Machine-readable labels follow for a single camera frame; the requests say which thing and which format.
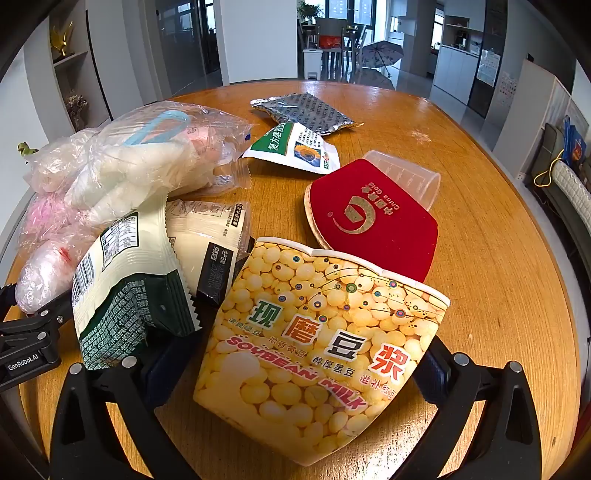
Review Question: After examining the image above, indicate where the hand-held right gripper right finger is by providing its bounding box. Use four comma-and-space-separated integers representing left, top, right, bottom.
406, 342, 542, 480

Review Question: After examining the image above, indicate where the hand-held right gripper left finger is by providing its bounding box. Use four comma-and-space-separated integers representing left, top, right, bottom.
50, 330, 204, 480

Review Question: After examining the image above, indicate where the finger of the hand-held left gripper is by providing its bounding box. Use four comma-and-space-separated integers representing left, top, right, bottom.
0, 295, 75, 337
0, 284, 20, 319

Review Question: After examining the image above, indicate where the green white snack packet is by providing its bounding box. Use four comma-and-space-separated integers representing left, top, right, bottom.
71, 210, 202, 370

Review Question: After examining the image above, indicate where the yellow soybean paper cup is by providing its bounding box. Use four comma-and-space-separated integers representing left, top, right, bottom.
193, 237, 451, 468

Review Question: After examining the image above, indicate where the clear crinkly plastic bag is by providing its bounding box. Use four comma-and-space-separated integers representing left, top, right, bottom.
90, 105, 254, 195

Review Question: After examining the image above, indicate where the white plastic bag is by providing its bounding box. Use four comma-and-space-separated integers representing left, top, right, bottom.
15, 240, 100, 315

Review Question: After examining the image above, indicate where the pink plastic bag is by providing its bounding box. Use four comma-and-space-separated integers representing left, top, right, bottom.
16, 191, 93, 250

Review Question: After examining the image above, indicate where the cream packet with black label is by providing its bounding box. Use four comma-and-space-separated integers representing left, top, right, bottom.
165, 199, 252, 308

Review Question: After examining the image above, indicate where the crumpled translucent plastic bag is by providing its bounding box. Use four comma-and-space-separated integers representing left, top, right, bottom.
25, 129, 100, 191

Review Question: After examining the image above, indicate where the white foam net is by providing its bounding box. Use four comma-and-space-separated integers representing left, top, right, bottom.
65, 138, 185, 227

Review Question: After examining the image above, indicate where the clear plastic measuring cup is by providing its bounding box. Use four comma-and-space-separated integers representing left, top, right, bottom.
362, 150, 441, 214

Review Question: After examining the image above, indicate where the dried flower bunch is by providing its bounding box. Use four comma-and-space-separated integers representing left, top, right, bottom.
65, 92, 88, 131

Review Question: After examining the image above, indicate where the white knit cushion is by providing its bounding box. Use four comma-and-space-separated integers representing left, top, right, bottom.
551, 159, 591, 219

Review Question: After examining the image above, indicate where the green white medicine sachet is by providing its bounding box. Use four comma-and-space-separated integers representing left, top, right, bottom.
241, 122, 341, 175

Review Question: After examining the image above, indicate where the gold eagle statue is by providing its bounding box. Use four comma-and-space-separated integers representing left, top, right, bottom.
50, 21, 75, 61

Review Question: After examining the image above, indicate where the blue bag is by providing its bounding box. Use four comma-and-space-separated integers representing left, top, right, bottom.
563, 115, 587, 168

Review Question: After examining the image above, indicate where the white side cabinet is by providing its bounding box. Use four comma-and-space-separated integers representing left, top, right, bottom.
492, 60, 573, 172

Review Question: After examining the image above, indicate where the silver foil packet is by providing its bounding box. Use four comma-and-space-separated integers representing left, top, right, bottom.
250, 92, 364, 138

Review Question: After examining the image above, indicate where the white kitchen cabinet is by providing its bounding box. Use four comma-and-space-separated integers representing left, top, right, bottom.
433, 44, 481, 104

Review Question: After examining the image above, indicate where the open patterned umbrella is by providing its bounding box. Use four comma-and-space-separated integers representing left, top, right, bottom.
358, 41, 404, 77

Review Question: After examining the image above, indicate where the white bin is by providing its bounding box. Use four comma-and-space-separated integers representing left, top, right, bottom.
302, 47, 321, 79

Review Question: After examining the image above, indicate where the dining chair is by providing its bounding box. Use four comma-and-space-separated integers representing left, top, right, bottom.
341, 25, 368, 80

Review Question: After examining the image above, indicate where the yellow cable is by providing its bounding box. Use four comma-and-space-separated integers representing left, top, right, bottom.
536, 148, 566, 188

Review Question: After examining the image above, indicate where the white wall shelf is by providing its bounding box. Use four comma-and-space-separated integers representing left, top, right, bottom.
52, 0, 112, 134

